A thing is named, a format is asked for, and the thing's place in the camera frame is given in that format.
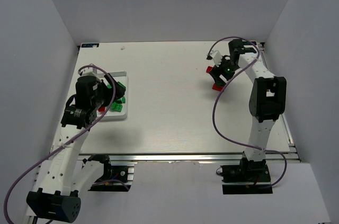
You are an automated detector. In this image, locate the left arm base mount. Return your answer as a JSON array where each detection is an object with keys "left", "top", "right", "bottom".
[{"left": 82, "top": 155, "right": 131, "bottom": 192}]

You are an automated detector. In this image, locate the small red lego brick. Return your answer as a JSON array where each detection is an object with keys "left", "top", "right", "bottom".
[{"left": 206, "top": 66, "right": 213, "bottom": 73}]

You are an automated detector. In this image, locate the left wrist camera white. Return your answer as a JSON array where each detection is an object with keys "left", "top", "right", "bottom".
[{"left": 78, "top": 64, "right": 101, "bottom": 81}]

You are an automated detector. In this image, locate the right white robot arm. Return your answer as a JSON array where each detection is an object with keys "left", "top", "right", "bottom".
[{"left": 207, "top": 37, "right": 287, "bottom": 163}]

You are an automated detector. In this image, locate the left blue table sticker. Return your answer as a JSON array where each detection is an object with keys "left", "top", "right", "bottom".
[{"left": 81, "top": 43, "right": 99, "bottom": 48}]

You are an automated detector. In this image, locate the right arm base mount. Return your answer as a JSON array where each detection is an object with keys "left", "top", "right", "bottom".
[{"left": 216, "top": 165, "right": 273, "bottom": 195}]

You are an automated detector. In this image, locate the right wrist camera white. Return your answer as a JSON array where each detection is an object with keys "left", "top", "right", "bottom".
[{"left": 207, "top": 50, "right": 223, "bottom": 67}]

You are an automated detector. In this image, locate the white divided sorting tray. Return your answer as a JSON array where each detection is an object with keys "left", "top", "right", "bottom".
[{"left": 90, "top": 71, "right": 130, "bottom": 122}]

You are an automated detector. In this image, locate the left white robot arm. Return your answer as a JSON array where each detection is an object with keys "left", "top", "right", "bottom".
[{"left": 26, "top": 73, "right": 126, "bottom": 223}]

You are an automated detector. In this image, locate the red curved lego brick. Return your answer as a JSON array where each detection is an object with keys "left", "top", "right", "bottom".
[{"left": 212, "top": 84, "right": 223, "bottom": 92}]

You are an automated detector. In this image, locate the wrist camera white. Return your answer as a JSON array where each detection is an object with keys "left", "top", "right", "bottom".
[
  {"left": 207, "top": 50, "right": 223, "bottom": 67},
  {"left": 78, "top": 64, "right": 101, "bottom": 81}
]

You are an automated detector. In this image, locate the green lego plate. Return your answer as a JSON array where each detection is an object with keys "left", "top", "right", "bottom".
[{"left": 117, "top": 82, "right": 126, "bottom": 89}]

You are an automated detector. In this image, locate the purple red flower lego figure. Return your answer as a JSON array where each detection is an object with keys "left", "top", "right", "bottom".
[{"left": 98, "top": 106, "right": 105, "bottom": 112}]

